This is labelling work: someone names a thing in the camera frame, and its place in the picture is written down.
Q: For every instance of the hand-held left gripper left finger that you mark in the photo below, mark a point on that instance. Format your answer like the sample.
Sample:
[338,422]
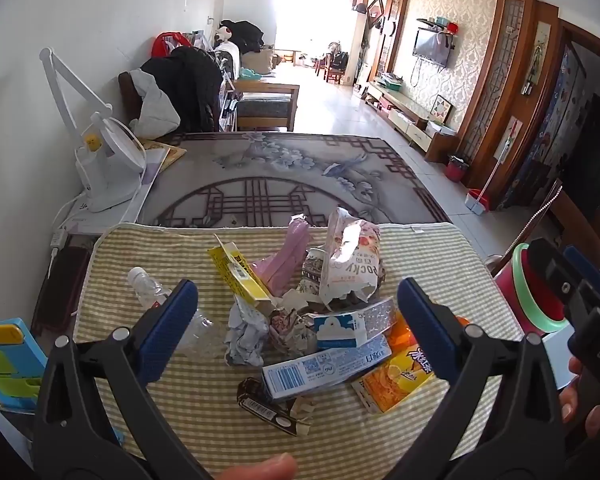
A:
[172,325]

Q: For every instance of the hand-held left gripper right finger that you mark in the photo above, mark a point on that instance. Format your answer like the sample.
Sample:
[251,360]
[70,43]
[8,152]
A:
[427,325]

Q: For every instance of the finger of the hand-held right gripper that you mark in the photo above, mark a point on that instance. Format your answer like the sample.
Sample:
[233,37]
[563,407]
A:
[582,265]
[550,270]

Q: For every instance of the orange plastic wrapper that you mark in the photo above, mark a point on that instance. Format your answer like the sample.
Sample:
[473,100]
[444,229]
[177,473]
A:
[402,335]

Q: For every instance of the red bucket with green rim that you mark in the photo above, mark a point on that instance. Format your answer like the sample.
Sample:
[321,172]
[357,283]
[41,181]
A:
[520,290]

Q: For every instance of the clear plastic bottle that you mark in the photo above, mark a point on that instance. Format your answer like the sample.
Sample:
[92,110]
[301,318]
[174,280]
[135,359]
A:
[145,287]

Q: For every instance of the orange juice box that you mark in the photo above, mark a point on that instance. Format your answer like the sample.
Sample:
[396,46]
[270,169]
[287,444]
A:
[390,385]

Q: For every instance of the foil wrapper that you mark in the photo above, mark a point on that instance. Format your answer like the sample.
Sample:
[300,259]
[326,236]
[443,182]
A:
[245,335]

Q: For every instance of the yellow cardboard box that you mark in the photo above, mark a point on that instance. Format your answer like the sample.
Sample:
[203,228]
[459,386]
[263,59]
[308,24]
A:
[240,275]

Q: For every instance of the short blue white box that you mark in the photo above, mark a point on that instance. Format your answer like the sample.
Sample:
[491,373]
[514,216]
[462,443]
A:
[340,332]

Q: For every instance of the white snack bag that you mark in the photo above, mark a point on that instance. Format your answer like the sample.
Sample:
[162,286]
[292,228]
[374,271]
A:
[350,260]

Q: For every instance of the long blue white carton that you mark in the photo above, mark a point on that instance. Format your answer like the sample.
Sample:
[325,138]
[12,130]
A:
[320,370]

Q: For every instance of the patterned wrapper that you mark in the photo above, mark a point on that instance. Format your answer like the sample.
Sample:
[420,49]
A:
[292,332]

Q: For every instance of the floral paper cup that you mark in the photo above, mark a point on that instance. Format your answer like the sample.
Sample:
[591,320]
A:
[312,275]

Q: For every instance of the pink plastic bag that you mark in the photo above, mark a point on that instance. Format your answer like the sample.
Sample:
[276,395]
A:
[290,255]

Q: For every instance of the person's right hand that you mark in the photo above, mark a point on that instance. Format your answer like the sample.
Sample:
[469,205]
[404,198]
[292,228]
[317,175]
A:
[570,400]

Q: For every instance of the person's left hand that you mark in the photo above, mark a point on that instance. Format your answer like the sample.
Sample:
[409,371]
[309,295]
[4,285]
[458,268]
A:
[260,467]

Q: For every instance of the carved wooden chair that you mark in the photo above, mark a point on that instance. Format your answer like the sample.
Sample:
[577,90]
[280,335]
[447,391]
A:
[575,225]

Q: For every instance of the striped yellow mat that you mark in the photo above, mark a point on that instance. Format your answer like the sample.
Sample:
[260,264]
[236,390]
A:
[180,255]

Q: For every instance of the red dustpan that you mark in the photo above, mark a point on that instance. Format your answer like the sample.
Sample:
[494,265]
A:
[480,200]

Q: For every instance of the red floor bin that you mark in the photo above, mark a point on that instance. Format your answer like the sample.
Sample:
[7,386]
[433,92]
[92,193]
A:
[456,170]

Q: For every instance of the white desk lamp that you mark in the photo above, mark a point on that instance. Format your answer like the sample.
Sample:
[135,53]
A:
[105,185]

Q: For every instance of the yellow book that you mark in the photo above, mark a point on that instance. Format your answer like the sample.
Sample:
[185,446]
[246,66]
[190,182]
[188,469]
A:
[172,155]

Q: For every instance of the blue plastic toy rack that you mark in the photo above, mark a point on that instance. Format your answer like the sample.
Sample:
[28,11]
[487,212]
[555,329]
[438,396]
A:
[5,360]

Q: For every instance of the patterned grey table cover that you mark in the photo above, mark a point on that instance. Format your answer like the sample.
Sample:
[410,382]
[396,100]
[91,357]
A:
[260,160]

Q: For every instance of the framed picture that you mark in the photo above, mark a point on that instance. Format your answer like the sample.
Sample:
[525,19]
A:
[442,107]

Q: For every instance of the long television cabinet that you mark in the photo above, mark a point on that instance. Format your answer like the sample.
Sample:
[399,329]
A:
[405,120]

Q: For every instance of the grey white garment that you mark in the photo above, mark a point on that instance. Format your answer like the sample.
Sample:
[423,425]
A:
[152,110]

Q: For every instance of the magazine rack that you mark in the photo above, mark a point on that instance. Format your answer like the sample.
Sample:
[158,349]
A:
[228,105]

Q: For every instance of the wooden sofa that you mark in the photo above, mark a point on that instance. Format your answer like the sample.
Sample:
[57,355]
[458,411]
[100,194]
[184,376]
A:
[265,107]

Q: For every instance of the black jacket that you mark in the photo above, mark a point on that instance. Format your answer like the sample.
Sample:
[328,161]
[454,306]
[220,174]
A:
[190,85]

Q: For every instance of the wooden dining chair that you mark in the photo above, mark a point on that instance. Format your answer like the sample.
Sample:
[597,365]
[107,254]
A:
[336,67]

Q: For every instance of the red bag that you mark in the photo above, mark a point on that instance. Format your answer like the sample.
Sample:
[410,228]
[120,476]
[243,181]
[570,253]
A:
[167,42]

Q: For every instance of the black clothes pile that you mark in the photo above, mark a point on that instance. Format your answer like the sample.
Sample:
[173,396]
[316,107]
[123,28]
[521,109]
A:
[242,32]

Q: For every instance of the wall television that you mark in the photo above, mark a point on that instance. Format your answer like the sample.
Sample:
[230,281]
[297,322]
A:
[430,47]

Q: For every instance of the wall shelf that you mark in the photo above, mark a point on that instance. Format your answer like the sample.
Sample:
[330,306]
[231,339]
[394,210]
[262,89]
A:
[440,25]

